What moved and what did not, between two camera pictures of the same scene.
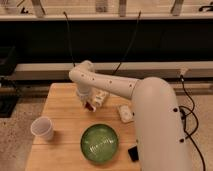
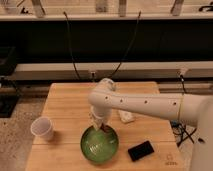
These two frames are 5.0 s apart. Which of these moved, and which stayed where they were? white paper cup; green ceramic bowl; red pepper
Moved: red pepper
Stayed: green ceramic bowl; white paper cup
